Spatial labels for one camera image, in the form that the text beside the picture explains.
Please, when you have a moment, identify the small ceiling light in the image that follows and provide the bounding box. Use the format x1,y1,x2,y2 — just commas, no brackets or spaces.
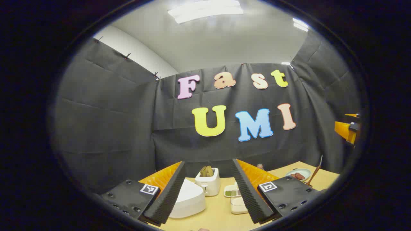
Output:
292,18,309,32

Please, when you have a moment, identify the white toaster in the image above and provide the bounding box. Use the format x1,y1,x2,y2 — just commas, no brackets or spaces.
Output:
195,167,221,196

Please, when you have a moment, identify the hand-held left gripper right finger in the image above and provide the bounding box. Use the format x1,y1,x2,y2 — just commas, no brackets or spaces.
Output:
232,158,321,225

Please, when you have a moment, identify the black backdrop cloth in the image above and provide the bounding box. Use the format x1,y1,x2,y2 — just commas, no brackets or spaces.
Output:
53,30,362,196

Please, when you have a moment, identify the brown wooden spoon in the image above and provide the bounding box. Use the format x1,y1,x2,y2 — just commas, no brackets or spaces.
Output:
305,165,322,187

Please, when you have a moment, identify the clear glass container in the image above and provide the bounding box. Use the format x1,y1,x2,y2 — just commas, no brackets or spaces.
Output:
230,189,249,215

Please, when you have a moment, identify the white rice cooker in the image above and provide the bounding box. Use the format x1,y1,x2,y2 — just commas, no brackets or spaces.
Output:
169,178,206,219

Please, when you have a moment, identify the large ceiling light panel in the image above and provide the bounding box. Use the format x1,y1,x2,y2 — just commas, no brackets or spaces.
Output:
167,0,244,25

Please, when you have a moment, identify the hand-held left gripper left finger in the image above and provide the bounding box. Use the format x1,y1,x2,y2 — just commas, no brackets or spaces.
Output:
101,161,187,227

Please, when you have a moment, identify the pale green plate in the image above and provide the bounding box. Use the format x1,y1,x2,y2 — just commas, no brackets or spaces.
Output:
285,169,311,183

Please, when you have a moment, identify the white divided dish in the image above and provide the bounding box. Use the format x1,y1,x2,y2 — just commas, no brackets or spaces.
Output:
224,184,241,197

